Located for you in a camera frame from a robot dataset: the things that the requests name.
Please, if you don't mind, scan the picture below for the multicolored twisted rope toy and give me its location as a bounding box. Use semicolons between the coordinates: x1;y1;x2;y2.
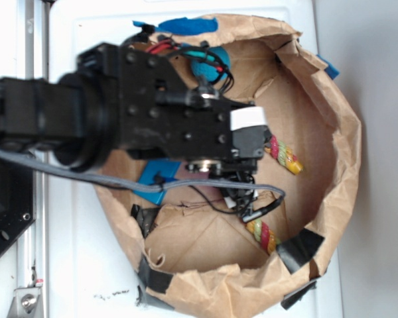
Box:
245;136;303;254

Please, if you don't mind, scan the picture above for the teal ball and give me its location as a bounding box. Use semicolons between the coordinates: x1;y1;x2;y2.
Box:
190;46;231;83

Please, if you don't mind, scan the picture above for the metal corner bracket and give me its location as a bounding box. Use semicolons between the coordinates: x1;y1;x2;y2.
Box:
7;287;44;318

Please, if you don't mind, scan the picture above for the black tape inner left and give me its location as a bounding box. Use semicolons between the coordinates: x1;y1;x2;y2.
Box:
131;204;161;238

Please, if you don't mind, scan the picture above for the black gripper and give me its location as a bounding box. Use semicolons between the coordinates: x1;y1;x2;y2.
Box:
115;47;271;174

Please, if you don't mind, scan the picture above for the black tape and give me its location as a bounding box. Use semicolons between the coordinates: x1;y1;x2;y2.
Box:
281;280;317;310
276;229;325;274
120;24;155;46
137;256;174;311
131;204;161;238

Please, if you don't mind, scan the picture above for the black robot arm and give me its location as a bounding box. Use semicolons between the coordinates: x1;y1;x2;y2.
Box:
0;43;271;174

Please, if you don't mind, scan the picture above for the blue rectangular block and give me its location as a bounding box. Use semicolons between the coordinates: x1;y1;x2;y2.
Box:
134;159;180;205

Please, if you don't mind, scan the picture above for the blue tape top strip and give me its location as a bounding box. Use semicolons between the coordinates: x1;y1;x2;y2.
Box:
133;17;219;36

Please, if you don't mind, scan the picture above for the black tape bottom right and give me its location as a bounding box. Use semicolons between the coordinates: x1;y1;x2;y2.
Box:
281;280;317;310

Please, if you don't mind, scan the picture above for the grey sleeved cable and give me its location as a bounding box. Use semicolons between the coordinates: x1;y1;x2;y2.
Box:
0;148;286;199

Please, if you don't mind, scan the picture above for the black tape lower right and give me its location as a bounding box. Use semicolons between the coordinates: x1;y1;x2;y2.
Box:
276;229;325;274

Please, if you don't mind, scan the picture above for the blue tape right piece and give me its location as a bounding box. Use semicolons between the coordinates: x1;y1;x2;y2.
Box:
316;54;340;80

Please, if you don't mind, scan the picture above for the black tape top left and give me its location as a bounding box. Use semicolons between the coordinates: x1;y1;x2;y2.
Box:
120;24;155;46

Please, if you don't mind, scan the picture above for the brown paper bag bin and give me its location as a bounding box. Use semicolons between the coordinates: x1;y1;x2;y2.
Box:
96;14;362;317

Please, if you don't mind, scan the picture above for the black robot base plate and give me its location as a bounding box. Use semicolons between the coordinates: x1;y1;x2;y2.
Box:
0;160;34;257

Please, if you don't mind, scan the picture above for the aluminum extrusion rail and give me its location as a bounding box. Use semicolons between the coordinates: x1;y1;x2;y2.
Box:
17;1;49;317

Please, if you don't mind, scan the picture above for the black tape bottom left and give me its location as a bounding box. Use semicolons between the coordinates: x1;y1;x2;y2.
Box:
137;256;174;311

